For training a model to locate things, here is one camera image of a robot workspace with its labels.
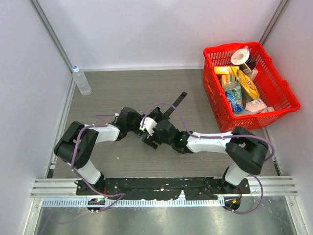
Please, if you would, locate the black folding umbrella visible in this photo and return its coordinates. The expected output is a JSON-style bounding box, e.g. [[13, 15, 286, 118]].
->
[[146, 91, 188, 123]]

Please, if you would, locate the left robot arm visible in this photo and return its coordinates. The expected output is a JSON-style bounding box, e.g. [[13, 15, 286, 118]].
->
[[54, 107, 143, 194]]

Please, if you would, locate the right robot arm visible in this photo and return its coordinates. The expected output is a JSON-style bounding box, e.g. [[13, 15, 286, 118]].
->
[[139, 117, 268, 192]]

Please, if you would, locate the blue green snack packet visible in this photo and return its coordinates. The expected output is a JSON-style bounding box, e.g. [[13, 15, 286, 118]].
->
[[225, 88, 244, 113]]

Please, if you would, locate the clear plastic bottle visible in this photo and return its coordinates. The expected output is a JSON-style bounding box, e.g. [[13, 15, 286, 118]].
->
[[72, 66, 91, 95]]

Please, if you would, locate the yellow box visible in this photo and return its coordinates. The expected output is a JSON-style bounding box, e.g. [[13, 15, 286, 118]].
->
[[214, 66, 239, 75]]

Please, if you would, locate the pink white box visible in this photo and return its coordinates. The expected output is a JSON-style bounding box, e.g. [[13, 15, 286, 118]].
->
[[245, 99, 267, 114]]

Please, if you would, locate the yellow snack bag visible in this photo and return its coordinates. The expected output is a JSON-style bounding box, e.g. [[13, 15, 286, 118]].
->
[[236, 70, 260, 100]]

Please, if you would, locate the red plastic basket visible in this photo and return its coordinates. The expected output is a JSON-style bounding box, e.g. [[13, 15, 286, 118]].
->
[[202, 42, 301, 132]]

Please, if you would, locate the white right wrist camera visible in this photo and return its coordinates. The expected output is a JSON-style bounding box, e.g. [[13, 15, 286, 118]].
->
[[139, 117, 157, 136]]

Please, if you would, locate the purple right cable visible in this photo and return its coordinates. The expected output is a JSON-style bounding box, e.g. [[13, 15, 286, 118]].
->
[[141, 102, 275, 215]]

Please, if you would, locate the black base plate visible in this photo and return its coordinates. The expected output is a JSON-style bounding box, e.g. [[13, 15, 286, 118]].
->
[[76, 176, 251, 201]]

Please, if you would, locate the white slotted cable duct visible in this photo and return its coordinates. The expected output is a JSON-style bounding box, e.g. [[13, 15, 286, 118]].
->
[[42, 197, 224, 208]]

